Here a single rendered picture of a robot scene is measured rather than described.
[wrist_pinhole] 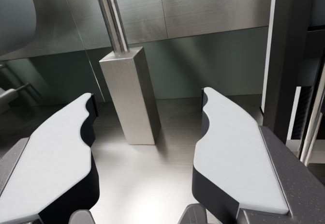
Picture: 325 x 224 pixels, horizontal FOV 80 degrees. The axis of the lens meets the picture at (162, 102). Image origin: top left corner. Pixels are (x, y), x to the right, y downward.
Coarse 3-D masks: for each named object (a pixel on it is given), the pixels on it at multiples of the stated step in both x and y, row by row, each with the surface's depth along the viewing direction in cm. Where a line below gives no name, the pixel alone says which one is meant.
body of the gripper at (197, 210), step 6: (192, 204) 5; (198, 204) 5; (78, 210) 5; (84, 210) 5; (186, 210) 5; (192, 210) 5; (198, 210) 5; (204, 210) 5; (72, 216) 5; (78, 216) 5; (84, 216) 5; (90, 216) 5; (186, 216) 5; (192, 216) 5; (198, 216) 5; (204, 216) 5; (72, 222) 5; (78, 222) 5; (84, 222) 5; (90, 222) 5; (180, 222) 5; (186, 222) 5; (192, 222) 5; (198, 222) 5; (204, 222) 5
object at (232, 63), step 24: (96, 48) 75; (144, 48) 71; (168, 48) 69; (192, 48) 68; (216, 48) 66; (240, 48) 65; (264, 48) 63; (96, 72) 80; (168, 72) 74; (192, 72) 72; (216, 72) 70; (240, 72) 69; (264, 72) 67; (168, 96) 80; (192, 96) 78
